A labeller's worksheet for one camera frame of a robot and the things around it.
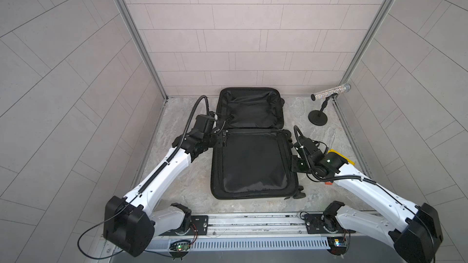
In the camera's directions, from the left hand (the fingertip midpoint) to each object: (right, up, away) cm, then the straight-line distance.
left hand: (225, 135), depth 80 cm
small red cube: (+34, -11, -26) cm, 44 cm away
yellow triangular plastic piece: (+60, -14, +9) cm, 63 cm away
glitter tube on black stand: (+52, +7, +24) cm, 58 cm away
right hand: (+28, -13, 0) cm, 31 cm away
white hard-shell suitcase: (+14, -12, -1) cm, 18 cm away
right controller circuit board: (+44, -40, -12) cm, 61 cm away
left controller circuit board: (-15, -39, -15) cm, 45 cm away
